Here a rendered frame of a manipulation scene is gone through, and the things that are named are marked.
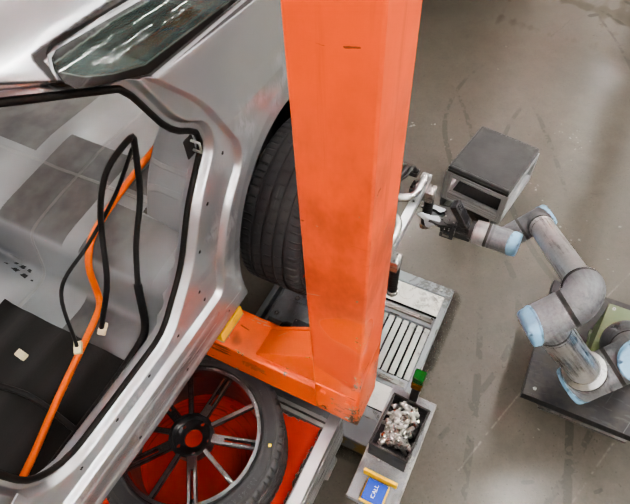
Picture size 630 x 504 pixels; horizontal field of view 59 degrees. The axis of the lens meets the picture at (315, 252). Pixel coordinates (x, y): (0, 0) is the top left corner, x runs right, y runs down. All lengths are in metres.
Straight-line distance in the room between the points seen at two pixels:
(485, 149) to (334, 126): 2.28
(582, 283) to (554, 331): 0.16
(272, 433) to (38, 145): 1.37
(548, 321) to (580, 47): 3.32
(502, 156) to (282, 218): 1.65
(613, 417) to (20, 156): 2.44
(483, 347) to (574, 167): 1.42
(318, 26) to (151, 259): 1.16
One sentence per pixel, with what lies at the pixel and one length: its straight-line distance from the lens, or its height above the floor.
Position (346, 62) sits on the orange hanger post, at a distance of 0.84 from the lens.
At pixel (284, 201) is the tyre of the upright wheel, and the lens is 1.79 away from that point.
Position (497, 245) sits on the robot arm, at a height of 0.82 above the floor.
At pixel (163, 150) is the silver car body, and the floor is 1.23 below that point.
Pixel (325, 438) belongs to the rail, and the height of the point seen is 0.39.
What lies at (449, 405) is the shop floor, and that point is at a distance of 2.64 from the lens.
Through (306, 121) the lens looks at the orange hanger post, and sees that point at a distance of 0.94.
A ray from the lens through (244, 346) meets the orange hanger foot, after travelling 1.97.
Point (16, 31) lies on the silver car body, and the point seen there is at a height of 1.89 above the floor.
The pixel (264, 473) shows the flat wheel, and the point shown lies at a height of 0.50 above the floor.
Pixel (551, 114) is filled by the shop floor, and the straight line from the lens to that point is 4.06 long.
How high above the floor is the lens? 2.41
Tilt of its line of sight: 53 degrees down
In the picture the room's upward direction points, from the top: 3 degrees counter-clockwise
